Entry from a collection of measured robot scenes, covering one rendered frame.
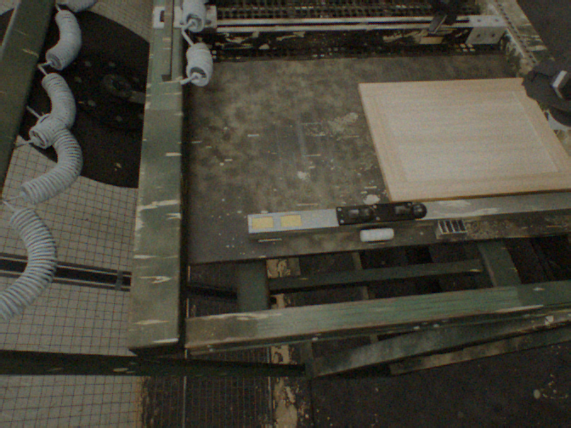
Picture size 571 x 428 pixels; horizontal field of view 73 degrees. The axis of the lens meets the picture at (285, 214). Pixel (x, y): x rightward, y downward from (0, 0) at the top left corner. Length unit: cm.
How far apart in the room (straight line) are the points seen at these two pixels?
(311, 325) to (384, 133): 61
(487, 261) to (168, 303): 80
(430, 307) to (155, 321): 58
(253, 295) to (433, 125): 74
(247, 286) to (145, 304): 25
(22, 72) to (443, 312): 135
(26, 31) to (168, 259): 98
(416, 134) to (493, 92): 34
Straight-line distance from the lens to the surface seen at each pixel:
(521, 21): 177
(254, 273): 96
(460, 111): 135
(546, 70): 70
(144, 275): 85
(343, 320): 86
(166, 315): 81
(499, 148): 131
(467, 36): 162
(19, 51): 152
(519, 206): 118
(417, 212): 89
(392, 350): 164
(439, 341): 154
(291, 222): 94
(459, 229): 107
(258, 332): 84
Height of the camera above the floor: 217
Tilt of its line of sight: 39 degrees down
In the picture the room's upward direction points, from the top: 71 degrees counter-clockwise
